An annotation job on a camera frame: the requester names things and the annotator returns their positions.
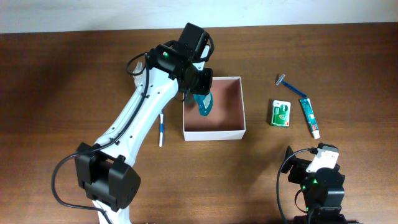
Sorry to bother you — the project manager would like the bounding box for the teal mouthwash bottle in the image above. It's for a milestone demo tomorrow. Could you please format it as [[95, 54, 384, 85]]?
[[193, 92, 213, 116]]

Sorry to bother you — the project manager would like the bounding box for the clear blue spray bottle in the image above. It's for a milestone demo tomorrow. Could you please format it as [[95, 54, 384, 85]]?
[[133, 62, 146, 87]]

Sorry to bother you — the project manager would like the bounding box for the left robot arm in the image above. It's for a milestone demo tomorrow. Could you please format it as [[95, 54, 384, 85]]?
[[75, 23, 214, 223]]

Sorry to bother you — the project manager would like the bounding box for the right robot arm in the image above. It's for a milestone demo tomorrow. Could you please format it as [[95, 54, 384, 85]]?
[[277, 143, 358, 224]]

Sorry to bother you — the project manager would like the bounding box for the green soap box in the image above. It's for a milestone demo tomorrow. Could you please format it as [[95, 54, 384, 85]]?
[[271, 100, 291, 128]]

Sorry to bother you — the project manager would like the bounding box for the blue white toothbrush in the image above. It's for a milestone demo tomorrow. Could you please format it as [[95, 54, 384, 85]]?
[[159, 111, 164, 147]]

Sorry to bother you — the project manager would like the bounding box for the white cardboard box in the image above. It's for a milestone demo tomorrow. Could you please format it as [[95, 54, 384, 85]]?
[[182, 77, 246, 141]]

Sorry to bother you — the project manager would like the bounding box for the teal toothpaste tube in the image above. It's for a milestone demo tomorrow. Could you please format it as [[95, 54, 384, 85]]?
[[299, 98, 320, 139]]

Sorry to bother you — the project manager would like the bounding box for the blue disposable razor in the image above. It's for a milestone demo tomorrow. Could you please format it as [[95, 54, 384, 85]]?
[[275, 74, 307, 98]]

